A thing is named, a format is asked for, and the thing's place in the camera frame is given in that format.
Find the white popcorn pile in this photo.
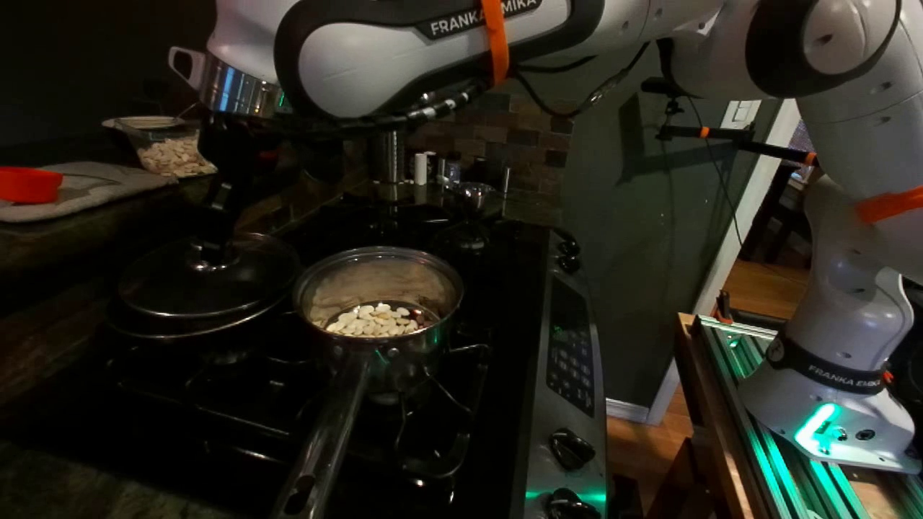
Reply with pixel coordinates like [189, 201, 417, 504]
[323, 299, 430, 341]

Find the steel saucepan with long handle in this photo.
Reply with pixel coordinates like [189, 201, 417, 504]
[271, 243, 470, 519]

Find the grey flat tray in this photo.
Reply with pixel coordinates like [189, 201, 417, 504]
[0, 156, 184, 228]

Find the stainless steel gas stove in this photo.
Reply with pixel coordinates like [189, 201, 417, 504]
[95, 195, 616, 519]

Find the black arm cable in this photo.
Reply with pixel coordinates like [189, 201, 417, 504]
[509, 38, 676, 123]

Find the shiny steel bowl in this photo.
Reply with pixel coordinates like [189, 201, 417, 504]
[441, 175, 506, 217]

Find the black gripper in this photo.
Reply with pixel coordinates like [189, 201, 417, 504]
[193, 113, 261, 248]

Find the black rod with orange clips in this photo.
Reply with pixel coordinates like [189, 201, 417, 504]
[656, 117, 820, 168]

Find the orange cable strap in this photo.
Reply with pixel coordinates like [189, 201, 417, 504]
[477, 0, 515, 87]
[852, 183, 923, 230]

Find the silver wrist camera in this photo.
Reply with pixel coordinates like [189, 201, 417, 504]
[164, 42, 295, 120]

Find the aluminium robot cart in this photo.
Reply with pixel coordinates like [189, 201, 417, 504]
[673, 310, 923, 519]

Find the red cup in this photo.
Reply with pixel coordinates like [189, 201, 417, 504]
[0, 163, 69, 207]

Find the black frying pan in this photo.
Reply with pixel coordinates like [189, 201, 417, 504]
[102, 286, 307, 351]

